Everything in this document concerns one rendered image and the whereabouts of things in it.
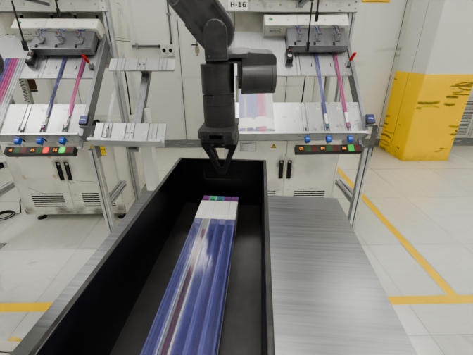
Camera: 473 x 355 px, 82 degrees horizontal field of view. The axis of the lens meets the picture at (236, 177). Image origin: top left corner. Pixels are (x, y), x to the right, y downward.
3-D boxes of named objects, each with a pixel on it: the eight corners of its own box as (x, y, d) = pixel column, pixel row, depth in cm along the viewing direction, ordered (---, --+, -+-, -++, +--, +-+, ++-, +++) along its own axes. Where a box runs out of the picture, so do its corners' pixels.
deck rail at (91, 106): (88, 141, 142) (82, 135, 137) (84, 141, 142) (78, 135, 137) (110, 42, 170) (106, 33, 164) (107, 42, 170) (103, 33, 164)
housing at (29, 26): (107, 48, 169) (96, 27, 156) (27, 48, 168) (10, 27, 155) (109, 39, 173) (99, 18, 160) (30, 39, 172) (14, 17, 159)
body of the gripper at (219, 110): (239, 126, 56) (238, 88, 53) (235, 142, 47) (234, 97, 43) (207, 126, 56) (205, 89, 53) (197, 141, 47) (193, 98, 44)
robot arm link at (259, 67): (204, 13, 46) (201, 19, 38) (273, 12, 46) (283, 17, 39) (209, 86, 53) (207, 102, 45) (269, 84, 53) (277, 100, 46)
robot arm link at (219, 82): (200, 56, 48) (198, 57, 43) (239, 55, 48) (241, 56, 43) (203, 96, 51) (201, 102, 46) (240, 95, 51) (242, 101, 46)
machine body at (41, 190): (127, 220, 196) (111, 136, 170) (28, 222, 194) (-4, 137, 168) (151, 181, 255) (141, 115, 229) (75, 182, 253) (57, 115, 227)
